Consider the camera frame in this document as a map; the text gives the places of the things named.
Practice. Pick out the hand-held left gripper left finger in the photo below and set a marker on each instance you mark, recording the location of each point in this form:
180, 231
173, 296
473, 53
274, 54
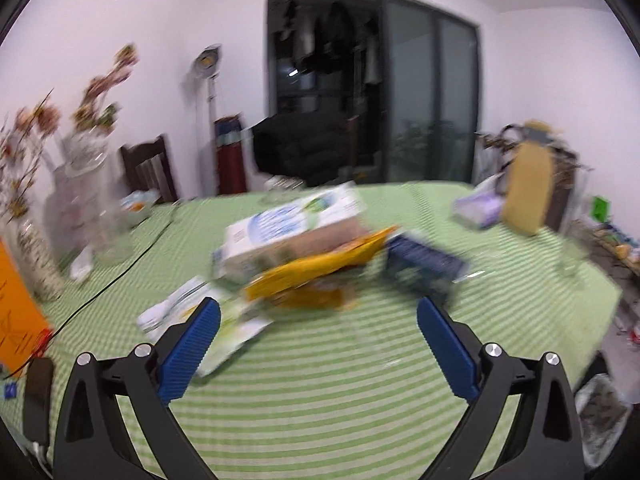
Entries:
192, 347

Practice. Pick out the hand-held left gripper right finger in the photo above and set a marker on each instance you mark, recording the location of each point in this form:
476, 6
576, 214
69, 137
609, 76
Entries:
445, 345

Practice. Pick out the white and green packet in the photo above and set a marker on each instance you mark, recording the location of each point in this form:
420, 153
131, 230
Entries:
165, 307

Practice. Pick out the dark blue packet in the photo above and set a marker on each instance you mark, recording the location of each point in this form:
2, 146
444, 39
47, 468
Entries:
425, 260

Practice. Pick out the yellow snack bag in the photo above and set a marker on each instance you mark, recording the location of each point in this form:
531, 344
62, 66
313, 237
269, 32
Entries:
320, 265

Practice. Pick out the white carton box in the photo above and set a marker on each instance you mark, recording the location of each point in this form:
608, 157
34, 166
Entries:
295, 225

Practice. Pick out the green checked tablecloth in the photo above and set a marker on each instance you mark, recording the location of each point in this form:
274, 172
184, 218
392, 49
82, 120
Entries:
325, 385

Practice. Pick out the white crumpled paper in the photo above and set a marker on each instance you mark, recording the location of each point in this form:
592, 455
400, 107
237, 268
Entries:
82, 265

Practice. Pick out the purple tissue pack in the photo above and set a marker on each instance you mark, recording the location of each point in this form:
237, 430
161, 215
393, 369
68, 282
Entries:
477, 207

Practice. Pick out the clear drinking glass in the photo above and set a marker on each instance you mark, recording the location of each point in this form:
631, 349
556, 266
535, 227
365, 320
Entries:
570, 260

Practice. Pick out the pale bowl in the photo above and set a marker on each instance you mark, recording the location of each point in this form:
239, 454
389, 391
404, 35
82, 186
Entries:
135, 205

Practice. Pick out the clear plastic bag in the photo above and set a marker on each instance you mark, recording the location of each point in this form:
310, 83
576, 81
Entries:
600, 405

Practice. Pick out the yellow thermos jug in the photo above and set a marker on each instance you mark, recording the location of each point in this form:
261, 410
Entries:
527, 190

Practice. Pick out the orange paper sheet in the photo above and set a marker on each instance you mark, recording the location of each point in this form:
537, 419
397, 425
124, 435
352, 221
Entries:
17, 310

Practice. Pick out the glass vase with pebbles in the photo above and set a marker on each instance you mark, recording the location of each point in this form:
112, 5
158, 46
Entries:
35, 260

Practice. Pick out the tall clear glass vase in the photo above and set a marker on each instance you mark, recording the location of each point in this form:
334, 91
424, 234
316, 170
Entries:
87, 200

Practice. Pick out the glass dish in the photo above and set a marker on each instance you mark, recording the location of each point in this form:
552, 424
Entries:
282, 187

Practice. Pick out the dark wooden chair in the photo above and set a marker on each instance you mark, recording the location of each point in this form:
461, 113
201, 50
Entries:
147, 167

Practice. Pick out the low shelf with goods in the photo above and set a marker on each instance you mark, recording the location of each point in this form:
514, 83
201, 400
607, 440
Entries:
607, 245

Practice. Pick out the red cylindrical bag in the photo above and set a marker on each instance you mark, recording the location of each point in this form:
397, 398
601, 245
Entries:
230, 160

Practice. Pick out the green box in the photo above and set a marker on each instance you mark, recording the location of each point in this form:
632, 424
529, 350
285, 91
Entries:
600, 207

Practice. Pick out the black jacket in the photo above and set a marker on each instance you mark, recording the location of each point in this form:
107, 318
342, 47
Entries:
300, 145

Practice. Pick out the dried flower branches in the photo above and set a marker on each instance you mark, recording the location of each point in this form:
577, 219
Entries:
25, 150

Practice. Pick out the glass sliding door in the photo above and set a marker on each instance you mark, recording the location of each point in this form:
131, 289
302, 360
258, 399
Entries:
375, 85

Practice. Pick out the floor lamp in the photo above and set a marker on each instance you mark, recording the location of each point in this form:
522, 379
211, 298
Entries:
209, 60

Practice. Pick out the hanging dark clothes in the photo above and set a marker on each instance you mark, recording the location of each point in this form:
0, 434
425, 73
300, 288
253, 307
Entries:
325, 35

